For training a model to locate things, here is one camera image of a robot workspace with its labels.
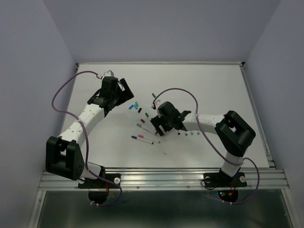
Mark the grey capped marker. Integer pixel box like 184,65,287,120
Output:
136,123,156,135

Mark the brown capped marker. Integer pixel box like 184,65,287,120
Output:
140,119,156,133

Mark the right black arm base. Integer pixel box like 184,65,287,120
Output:
201,171,247,203

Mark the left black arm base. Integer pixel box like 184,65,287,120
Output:
78,173,123,207

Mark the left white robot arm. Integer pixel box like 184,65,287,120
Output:
46,76,134,187

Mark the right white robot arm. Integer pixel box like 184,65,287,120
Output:
150,100,256,185

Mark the pink capped marker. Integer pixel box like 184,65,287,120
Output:
138,134,161,143

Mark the purple capped marker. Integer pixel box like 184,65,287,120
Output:
131,135,154,145

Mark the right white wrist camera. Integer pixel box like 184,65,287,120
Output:
152,100,162,110

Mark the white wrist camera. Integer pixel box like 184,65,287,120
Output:
152,100,162,110
100,70,114,78

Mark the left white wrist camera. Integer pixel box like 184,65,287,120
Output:
100,70,114,78

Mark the aluminium front rail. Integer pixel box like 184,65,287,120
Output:
38,168,290,191

